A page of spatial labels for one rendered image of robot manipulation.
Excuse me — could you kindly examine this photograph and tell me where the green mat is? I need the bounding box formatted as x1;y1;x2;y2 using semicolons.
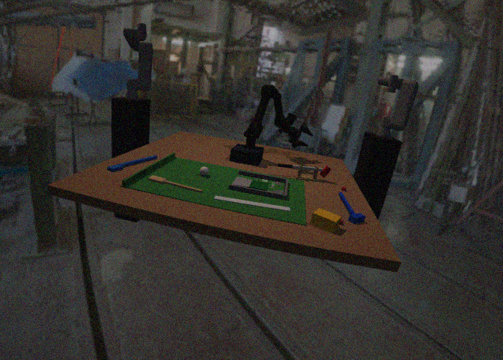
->
121;157;306;226

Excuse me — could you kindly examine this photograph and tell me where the white flat bar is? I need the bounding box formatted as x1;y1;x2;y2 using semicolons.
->
214;196;290;212

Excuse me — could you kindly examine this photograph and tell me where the yellow rectangular block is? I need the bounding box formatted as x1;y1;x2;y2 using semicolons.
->
311;208;342;234

